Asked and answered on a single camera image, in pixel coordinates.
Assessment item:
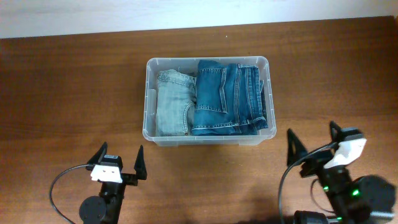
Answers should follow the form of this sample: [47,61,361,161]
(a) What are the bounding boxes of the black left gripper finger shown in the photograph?
[87,142,108,165]
[134,145,147,180]

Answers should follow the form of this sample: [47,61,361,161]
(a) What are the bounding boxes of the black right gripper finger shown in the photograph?
[329,121,341,142]
[287,129,308,166]

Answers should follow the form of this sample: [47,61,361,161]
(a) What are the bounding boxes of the dark blue jeans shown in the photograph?
[192,60,268,136]

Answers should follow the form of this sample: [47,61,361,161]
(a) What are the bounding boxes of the light blue jeans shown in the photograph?
[156,69,196,136]

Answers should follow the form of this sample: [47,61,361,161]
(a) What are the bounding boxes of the clear plastic storage bin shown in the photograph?
[142,56,277,146]

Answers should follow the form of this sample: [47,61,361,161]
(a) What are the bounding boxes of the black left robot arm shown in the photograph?
[79,142,147,224]

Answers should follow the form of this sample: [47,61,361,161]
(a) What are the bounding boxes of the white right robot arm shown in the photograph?
[287,121,397,224]

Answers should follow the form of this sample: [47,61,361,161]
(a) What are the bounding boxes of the black left camera cable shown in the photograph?
[49,164,93,224]

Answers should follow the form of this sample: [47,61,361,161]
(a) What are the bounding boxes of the black camera cable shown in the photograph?
[49,164,93,224]
[277,141,340,224]

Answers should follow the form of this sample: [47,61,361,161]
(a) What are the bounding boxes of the black right camera cable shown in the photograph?
[277,141,340,224]

